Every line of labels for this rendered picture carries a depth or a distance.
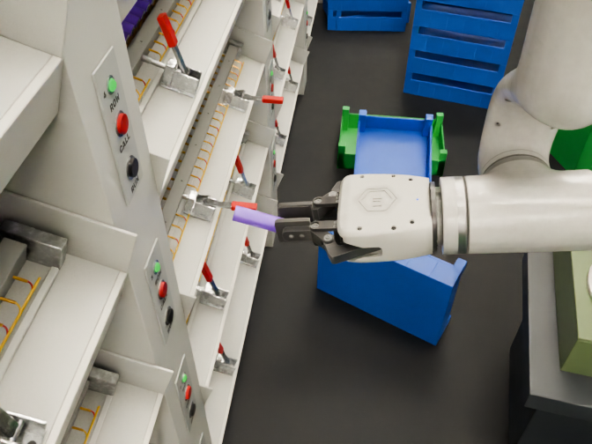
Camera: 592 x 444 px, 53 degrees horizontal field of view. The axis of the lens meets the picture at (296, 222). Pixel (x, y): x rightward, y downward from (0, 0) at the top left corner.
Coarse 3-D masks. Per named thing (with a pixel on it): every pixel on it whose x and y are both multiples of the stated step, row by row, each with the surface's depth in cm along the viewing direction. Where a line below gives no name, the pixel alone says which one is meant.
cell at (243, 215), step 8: (240, 208) 68; (240, 216) 67; (248, 216) 67; (256, 216) 68; (264, 216) 68; (272, 216) 68; (248, 224) 68; (256, 224) 68; (264, 224) 68; (272, 224) 68
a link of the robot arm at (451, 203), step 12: (444, 180) 63; (456, 180) 63; (444, 192) 61; (456, 192) 61; (444, 204) 61; (456, 204) 61; (444, 216) 61; (456, 216) 61; (444, 228) 61; (456, 228) 61; (444, 240) 62; (456, 240) 61; (444, 252) 63; (456, 252) 63
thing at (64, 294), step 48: (0, 240) 47; (48, 240) 47; (96, 240) 48; (0, 288) 43; (48, 288) 47; (96, 288) 49; (0, 336) 43; (48, 336) 45; (96, 336) 46; (0, 384) 41; (48, 384) 42; (0, 432) 38; (48, 432) 40
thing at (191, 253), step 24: (240, 48) 111; (264, 48) 112; (240, 72) 110; (216, 120) 98; (240, 120) 100; (216, 144) 94; (216, 168) 91; (168, 192) 84; (216, 192) 87; (192, 216) 83; (216, 216) 84; (192, 240) 80; (192, 264) 77; (192, 288) 75
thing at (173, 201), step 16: (224, 64) 105; (224, 80) 102; (208, 96) 98; (208, 112) 95; (208, 128) 93; (192, 144) 89; (192, 160) 86; (208, 160) 90; (176, 176) 83; (192, 176) 86; (176, 192) 81; (176, 208) 79
